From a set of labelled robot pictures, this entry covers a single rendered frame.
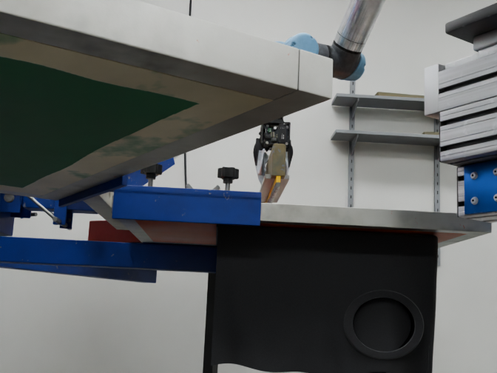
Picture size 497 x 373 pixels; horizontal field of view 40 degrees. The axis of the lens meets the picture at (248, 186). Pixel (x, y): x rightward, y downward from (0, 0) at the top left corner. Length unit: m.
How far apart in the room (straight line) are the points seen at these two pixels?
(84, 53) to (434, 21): 3.76
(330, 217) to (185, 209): 0.30
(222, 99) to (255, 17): 3.43
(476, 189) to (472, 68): 0.20
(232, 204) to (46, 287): 2.48
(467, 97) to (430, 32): 3.00
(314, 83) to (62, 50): 0.21
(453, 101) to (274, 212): 0.43
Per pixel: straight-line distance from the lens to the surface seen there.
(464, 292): 3.93
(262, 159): 1.68
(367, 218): 1.44
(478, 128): 1.18
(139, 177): 2.21
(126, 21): 0.53
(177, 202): 1.40
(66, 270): 2.36
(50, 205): 1.72
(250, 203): 1.40
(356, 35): 1.69
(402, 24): 4.17
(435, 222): 1.48
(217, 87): 0.60
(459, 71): 1.24
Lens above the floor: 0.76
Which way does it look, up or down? 11 degrees up
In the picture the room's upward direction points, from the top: 3 degrees clockwise
